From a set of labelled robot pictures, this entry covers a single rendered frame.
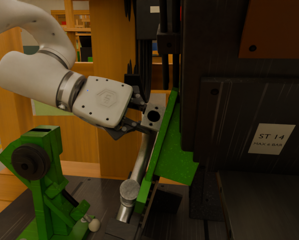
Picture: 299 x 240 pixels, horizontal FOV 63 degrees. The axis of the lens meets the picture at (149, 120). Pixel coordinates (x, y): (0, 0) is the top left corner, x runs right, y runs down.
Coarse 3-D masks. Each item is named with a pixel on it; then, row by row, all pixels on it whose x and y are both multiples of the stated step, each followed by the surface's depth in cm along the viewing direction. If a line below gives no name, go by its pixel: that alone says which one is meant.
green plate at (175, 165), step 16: (176, 96) 38; (176, 112) 40; (160, 128) 40; (176, 128) 41; (160, 144) 40; (176, 144) 41; (160, 160) 43; (176, 160) 42; (192, 160) 42; (160, 176) 44; (176, 176) 43; (192, 176) 43
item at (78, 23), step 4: (76, 20) 911; (80, 20) 917; (64, 24) 921; (76, 24) 915; (80, 24) 921; (76, 32) 931; (76, 36) 935; (76, 44) 941; (80, 44) 940; (80, 52) 946; (80, 56) 950
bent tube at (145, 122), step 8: (152, 104) 50; (144, 112) 49; (152, 112) 50; (160, 112) 49; (144, 120) 48; (152, 120) 54; (160, 120) 48; (152, 128) 48; (144, 136) 56; (152, 136) 55; (144, 144) 57; (152, 144) 57; (144, 152) 58; (136, 160) 58; (144, 160) 58; (136, 168) 57; (144, 168) 58; (136, 176) 56; (120, 208) 53; (128, 208) 52; (120, 216) 51; (128, 216) 52
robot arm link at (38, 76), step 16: (0, 64) 47; (16, 64) 47; (32, 64) 48; (48, 64) 49; (64, 64) 52; (0, 80) 48; (16, 80) 47; (32, 80) 47; (48, 80) 47; (32, 96) 49; (48, 96) 48
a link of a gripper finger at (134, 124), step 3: (123, 117) 49; (126, 117) 49; (123, 120) 49; (126, 120) 49; (129, 120) 49; (132, 120) 49; (120, 123) 51; (123, 123) 49; (126, 123) 49; (129, 123) 49; (132, 123) 49; (135, 123) 49; (132, 126) 49; (135, 126) 49
